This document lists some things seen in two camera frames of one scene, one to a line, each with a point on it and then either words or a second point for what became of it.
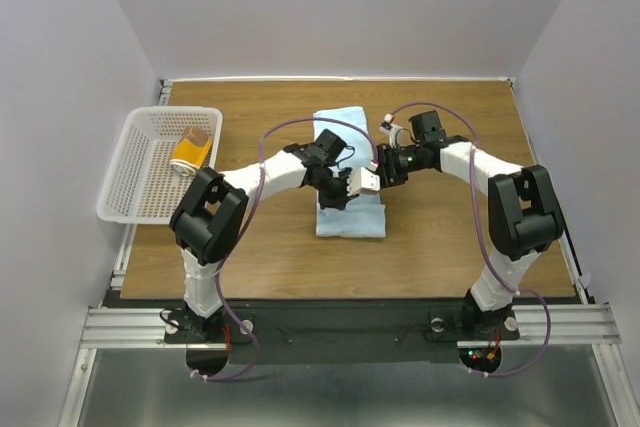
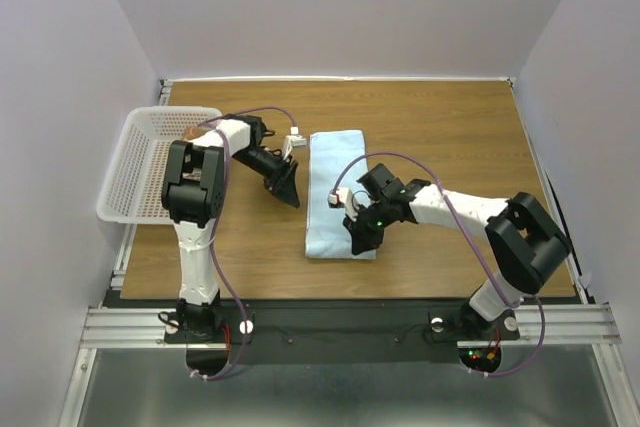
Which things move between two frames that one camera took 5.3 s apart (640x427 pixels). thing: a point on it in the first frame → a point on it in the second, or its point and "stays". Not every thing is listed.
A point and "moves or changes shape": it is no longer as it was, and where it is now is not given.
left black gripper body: [332, 189] → [274, 168]
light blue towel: [362, 216] moves or changes shape
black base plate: [342, 331] stays
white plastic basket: [140, 185] stays
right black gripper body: [400, 162] → [370, 223]
